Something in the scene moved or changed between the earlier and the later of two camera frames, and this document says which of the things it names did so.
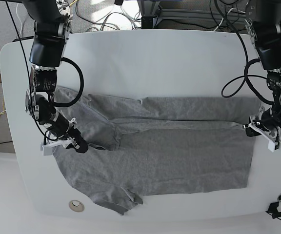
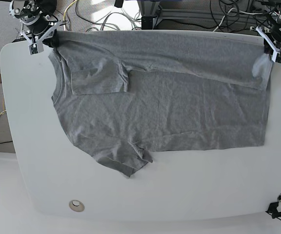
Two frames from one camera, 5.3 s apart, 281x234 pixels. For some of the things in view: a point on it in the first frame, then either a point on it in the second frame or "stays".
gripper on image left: [55, 122] to [37, 24]
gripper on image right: [274, 117] to [279, 32]
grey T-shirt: [157, 145] to [121, 93]
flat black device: [22, 38] stays
